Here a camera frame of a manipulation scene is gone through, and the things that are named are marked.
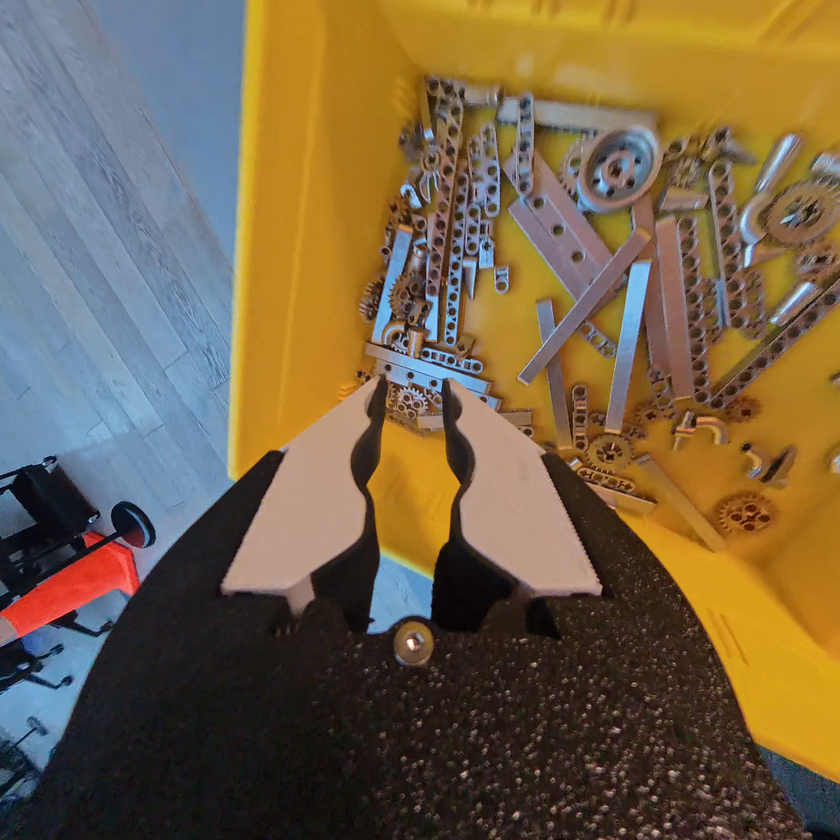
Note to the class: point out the orange traffic cone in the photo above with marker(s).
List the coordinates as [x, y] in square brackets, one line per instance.
[72, 584]

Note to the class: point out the pile of silver beam parts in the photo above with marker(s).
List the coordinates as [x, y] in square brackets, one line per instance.
[453, 229]

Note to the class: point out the yellow plastic bin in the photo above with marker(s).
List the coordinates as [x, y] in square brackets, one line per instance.
[295, 197]

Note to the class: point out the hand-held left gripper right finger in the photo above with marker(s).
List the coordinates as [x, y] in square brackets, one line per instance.
[518, 518]

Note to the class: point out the small gold gear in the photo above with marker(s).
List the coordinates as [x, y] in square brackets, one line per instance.
[743, 513]

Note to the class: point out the silver pulley wheel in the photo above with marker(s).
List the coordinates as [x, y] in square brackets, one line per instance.
[617, 167]

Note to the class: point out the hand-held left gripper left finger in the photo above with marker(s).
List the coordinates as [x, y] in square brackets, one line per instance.
[302, 518]

